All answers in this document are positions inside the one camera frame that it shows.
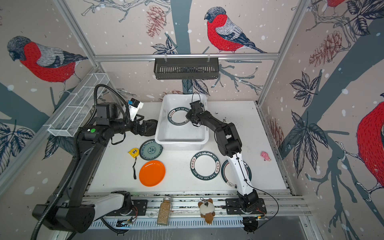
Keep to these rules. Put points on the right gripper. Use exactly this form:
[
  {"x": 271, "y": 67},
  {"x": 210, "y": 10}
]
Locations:
[{"x": 189, "y": 114}]

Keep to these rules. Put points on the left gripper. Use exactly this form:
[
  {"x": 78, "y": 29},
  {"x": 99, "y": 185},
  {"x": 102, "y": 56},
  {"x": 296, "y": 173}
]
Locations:
[{"x": 137, "y": 130}]

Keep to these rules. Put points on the small green rim plate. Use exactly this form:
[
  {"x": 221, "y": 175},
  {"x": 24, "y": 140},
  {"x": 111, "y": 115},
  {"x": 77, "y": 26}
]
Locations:
[{"x": 177, "y": 116}]

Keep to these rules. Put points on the green red rim plate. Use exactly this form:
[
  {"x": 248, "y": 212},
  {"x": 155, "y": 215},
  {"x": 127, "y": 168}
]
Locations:
[{"x": 228, "y": 175}]

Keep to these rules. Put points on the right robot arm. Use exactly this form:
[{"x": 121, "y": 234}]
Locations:
[{"x": 230, "y": 145}]

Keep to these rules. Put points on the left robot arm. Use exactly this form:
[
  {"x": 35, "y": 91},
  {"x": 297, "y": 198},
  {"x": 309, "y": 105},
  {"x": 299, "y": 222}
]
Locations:
[{"x": 65, "y": 209}]

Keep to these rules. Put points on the white plastic bin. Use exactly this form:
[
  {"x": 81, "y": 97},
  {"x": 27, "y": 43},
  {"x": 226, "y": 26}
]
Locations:
[{"x": 180, "y": 138}]

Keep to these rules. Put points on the black round plate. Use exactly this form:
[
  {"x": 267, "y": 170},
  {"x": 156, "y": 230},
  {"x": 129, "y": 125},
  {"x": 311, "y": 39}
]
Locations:
[{"x": 151, "y": 125}]

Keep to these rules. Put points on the yellow tape measure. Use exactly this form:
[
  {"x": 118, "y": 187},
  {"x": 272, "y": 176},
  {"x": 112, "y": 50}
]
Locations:
[{"x": 134, "y": 153}]

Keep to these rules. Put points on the teal floral patterned plate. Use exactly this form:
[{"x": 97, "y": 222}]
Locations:
[{"x": 150, "y": 150}]

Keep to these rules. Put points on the orange plastic plate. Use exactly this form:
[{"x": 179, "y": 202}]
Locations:
[{"x": 152, "y": 173}]

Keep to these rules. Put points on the large green rim plate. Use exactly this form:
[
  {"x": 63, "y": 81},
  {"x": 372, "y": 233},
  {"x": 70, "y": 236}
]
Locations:
[{"x": 205, "y": 165}]

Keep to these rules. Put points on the pink toy pig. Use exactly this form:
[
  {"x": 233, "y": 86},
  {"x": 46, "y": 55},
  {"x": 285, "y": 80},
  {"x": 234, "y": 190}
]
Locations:
[{"x": 265, "y": 156}]

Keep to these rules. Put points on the glass spice jar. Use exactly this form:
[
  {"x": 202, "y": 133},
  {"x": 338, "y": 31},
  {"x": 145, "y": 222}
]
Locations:
[{"x": 164, "y": 211}]

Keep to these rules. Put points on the small circuit board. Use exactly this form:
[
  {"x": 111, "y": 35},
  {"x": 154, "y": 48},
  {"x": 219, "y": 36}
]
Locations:
[{"x": 124, "y": 223}]

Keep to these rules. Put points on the brown plush toy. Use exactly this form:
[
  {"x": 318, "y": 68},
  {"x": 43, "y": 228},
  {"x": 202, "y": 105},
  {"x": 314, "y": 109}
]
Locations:
[{"x": 207, "y": 210}]

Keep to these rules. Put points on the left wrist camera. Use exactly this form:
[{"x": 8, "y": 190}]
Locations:
[{"x": 134, "y": 107}]

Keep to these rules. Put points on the black hanging wire basket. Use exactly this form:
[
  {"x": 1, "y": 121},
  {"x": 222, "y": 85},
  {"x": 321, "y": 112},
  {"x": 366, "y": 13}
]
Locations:
[{"x": 186, "y": 69}]

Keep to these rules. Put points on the white mesh wall shelf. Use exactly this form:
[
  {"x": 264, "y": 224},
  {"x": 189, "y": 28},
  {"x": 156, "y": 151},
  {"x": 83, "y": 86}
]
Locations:
[{"x": 76, "y": 111}]

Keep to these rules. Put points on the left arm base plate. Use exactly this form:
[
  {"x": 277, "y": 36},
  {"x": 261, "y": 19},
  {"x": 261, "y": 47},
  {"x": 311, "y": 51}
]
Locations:
[{"x": 134, "y": 208}]

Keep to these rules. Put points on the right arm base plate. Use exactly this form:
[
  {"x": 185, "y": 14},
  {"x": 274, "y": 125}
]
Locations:
[{"x": 232, "y": 207}]

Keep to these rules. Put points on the black device under rail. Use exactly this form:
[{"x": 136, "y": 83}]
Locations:
[{"x": 251, "y": 224}]

